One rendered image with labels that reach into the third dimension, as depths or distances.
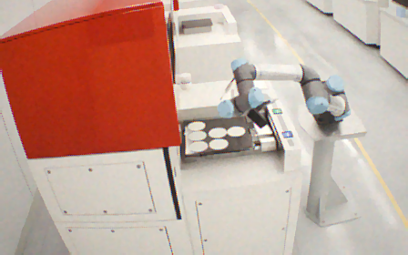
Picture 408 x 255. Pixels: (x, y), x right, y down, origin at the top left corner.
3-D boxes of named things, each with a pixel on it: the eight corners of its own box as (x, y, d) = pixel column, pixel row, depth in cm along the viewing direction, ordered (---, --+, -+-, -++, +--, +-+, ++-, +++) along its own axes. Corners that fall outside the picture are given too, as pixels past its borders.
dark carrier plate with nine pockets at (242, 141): (187, 155, 212) (186, 154, 211) (185, 122, 242) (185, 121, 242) (252, 147, 212) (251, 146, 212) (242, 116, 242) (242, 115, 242)
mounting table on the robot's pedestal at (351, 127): (344, 116, 270) (346, 100, 264) (364, 147, 231) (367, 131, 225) (290, 122, 270) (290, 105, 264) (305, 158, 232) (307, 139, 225)
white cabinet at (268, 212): (198, 280, 235) (181, 194, 195) (191, 195, 320) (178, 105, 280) (291, 266, 236) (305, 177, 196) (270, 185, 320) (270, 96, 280)
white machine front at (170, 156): (177, 219, 178) (163, 148, 158) (175, 130, 249) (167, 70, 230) (184, 219, 178) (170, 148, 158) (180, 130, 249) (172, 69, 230)
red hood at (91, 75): (26, 159, 158) (-7, 41, 129) (64, 86, 229) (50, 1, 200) (182, 146, 159) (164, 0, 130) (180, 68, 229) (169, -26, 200)
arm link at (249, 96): (249, 76, 163) (229, 86, 169) (257, 102, 160) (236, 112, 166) (260, 80, 169) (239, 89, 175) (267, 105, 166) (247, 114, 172)
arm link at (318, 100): (347, 93, 220) (315, 76, 178) (354, 116, 216) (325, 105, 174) (331, 100, 227) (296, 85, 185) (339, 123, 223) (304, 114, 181)
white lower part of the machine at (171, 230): (98, 302, 217) (52, 222, 177) (107, 227, 289) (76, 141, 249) (200, 301, 218) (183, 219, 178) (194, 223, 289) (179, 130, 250)
